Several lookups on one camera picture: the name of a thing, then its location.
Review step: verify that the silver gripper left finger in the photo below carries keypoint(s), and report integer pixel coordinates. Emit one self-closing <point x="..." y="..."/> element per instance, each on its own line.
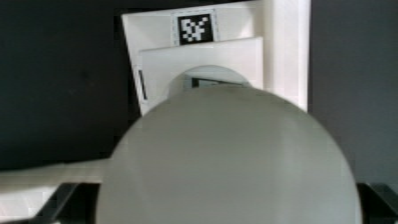
<point x="69" y="207"/>

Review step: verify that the white lamp bulb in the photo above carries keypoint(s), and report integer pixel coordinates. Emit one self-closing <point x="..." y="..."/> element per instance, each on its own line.
<point x="227" y="161"/>

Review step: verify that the white U-shaped fence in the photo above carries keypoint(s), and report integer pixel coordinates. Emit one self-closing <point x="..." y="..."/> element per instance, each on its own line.
<point x="28" y="185"/>

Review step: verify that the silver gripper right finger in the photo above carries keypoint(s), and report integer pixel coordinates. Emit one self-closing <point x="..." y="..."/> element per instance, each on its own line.
<point x="378" y="202"/>

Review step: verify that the white lamp base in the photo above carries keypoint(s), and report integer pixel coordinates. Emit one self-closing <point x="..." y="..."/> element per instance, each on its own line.
<point x="195" y="47"/>

